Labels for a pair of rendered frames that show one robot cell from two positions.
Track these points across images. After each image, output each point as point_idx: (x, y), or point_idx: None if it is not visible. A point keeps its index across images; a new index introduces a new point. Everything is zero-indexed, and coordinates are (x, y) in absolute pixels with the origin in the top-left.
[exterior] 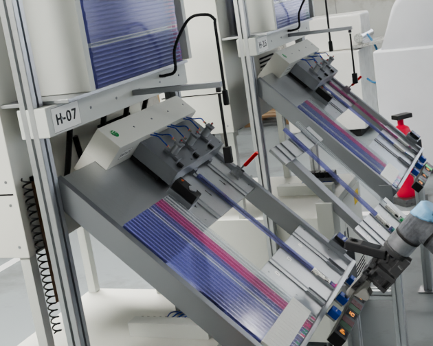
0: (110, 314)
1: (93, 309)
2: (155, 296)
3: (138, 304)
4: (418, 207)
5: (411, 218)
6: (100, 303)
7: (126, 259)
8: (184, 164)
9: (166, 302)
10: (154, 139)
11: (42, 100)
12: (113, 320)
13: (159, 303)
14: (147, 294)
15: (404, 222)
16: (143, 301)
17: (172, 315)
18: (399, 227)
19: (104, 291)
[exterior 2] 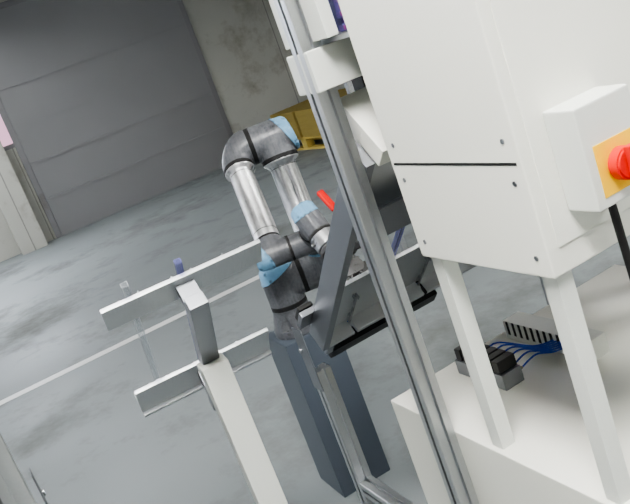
0: (617, 407)
1: None
2: (522, 432)
3: (560, 420)
4: (310, 203)
5: (319, 211)
6: (624, 446)
7: None
8: None
9: (517, 412)
10: None
11: None
12: (619, 389)
13: (528, 413)
14: (530, 445)
15: (321, 217)
16: (548, 425)
17: (530, 379)
18: (325, 222)
19: (601, 485)
